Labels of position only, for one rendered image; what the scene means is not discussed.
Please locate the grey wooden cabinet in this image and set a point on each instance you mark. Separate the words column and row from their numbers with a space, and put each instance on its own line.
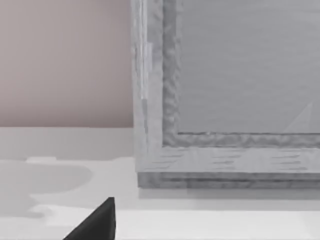
column 225, row 100

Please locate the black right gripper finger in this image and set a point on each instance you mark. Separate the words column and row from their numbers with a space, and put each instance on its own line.
column 100, row 223

